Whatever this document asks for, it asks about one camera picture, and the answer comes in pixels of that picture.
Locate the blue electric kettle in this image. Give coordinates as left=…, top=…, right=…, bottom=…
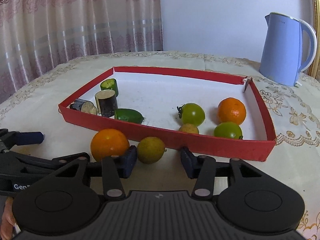
left=259, top=12, right=317, bottom=86

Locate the green cucumber chunk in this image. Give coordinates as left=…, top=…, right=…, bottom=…
left=100, top=79, right=119, bottom=97

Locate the green tomato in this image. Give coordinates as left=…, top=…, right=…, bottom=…
left=213, top=122, right=243, bottom=139
left=177, top=103, right=206, bottom=127

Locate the yellow-brown lime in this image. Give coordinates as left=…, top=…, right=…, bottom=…
left=137, top=137, right=166, bottom=164
left=178, top=124, right=199, bottom=134

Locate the dark eggplant piece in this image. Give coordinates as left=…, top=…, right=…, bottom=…
left=69, top=99, right=98, bottom=115

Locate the red shallow cardboard tray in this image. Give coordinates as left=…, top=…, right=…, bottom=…
left=59, top=66, right=276, bottom=161

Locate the gold padded headboard frame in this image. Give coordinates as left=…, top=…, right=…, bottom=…
left=306, top=0, right=320, bottom=81

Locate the dark cucumber chunk notched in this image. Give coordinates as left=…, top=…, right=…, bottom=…
left=95, top=89, right=118, bottom=118

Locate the person's hand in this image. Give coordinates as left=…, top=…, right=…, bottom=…
left=1, top=196, right=16, bottom=239

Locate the orange tangerine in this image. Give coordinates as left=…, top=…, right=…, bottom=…
left=217, top=98, right=247, bottom=125
left=90, top=128, right=130, bottom=162

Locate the pink patterned curtain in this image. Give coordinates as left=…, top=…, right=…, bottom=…
left=1, top=0, right=163, bottom=101

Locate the small green lime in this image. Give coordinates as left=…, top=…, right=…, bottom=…
left=114, top=108, right=144, bottom=124

